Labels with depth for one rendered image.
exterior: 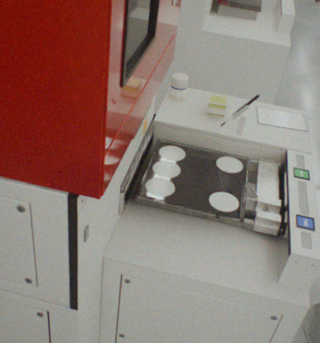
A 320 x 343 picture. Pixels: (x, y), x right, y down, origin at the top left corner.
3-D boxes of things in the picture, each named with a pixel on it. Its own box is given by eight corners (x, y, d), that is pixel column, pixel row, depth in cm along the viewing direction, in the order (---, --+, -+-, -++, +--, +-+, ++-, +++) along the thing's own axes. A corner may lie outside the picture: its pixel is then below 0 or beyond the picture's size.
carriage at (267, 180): (252, 230, 145) (254, 224, 143) (256, 168, 174) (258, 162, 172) (276, 236, 144) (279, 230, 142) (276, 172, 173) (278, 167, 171)
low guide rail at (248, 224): (133, 203, 154) (134, 196, 152) (135, 199, 155) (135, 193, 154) (276, 235, 149) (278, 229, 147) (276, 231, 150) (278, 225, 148)
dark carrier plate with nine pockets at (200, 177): (137, 195, 146) (137, 193, 146) (159, 142, 173) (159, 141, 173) (239, 218, 142) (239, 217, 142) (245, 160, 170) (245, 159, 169)
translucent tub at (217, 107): (206, 116, 179) (208, 102, 175) (206, 108, 185) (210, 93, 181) (224, 119, 179) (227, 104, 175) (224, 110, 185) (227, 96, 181)
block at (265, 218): (254, 222, 144) (257, 216, 142) (255, 216, 146) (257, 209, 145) (279, 228, 143) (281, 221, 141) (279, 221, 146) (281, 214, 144)
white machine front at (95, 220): (70, 308, 117) (68, 195, 93) (143, 148, 182) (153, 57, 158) (81, 311, 117) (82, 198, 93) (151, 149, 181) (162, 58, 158)
